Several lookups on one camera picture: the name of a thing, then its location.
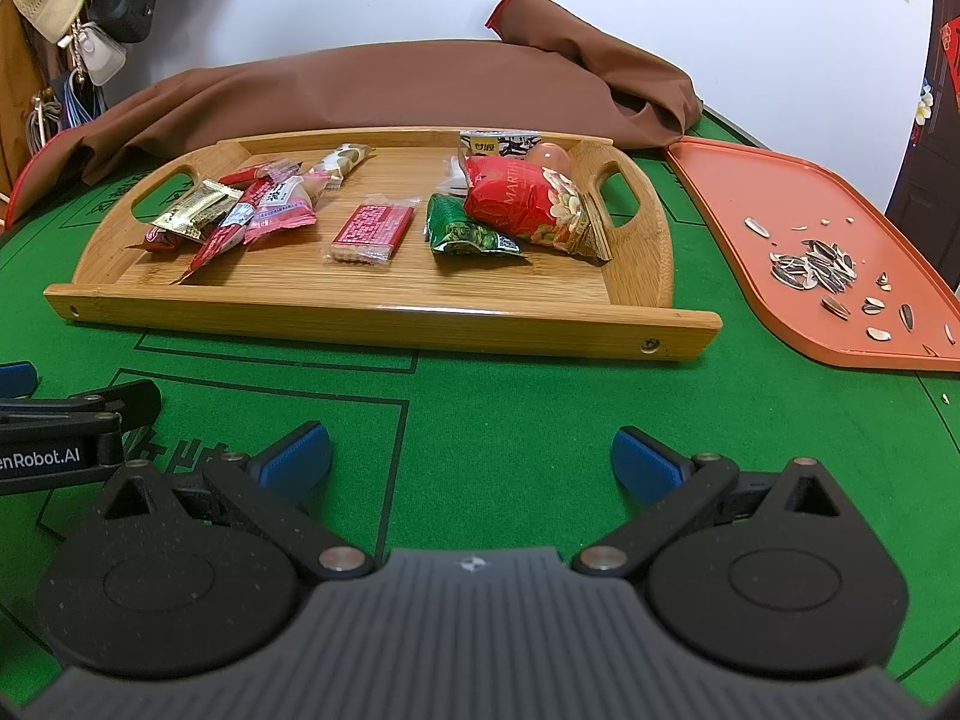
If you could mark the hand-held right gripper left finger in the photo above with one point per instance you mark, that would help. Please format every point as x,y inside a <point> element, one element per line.
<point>294,456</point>

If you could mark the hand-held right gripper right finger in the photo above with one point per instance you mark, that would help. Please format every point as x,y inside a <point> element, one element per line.
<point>649,461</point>

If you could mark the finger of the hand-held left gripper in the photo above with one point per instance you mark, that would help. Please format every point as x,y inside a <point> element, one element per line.
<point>16,380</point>
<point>112,405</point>

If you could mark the wooden serving tray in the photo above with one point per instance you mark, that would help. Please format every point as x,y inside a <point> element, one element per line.
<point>315,289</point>

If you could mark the long red stick packet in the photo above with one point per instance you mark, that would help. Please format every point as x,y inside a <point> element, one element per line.
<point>225,229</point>

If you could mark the gold cream snack packet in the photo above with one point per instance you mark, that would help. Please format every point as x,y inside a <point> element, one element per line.
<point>196,208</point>

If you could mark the red label cracker packet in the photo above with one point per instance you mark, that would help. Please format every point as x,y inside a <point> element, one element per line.
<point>371,232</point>

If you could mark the pink sweet packet white label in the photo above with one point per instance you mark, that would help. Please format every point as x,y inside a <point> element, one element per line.
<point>281,214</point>

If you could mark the green snack packet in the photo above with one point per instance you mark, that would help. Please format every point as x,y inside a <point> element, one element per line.
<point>465,236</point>

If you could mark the red nut packet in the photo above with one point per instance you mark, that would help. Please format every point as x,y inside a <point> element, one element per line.
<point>525,199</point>

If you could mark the small brown cream packet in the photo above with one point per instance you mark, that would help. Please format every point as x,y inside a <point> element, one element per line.
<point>341,157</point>

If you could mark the clear jelly cup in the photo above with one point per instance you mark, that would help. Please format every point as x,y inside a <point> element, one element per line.
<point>551,154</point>

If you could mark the white black printed packet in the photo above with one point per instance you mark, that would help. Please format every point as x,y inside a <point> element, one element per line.
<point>495,142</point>

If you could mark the pile of sunflower seeds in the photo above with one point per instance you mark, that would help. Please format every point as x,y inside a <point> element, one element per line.
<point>817,270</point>

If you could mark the orange plastic tray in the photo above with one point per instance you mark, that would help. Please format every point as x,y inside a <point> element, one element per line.
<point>735,187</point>

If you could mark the small white bag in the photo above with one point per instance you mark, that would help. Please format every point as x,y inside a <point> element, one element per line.
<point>101,56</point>

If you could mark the brown cloth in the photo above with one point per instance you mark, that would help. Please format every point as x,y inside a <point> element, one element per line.
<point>360,86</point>

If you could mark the dark wooden door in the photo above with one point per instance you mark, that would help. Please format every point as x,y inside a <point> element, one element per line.
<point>926,187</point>

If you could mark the flower sticker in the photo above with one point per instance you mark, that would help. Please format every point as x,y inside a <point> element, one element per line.
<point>925,103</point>

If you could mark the red paper door decoration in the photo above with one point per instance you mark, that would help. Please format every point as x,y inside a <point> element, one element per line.
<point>951,60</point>

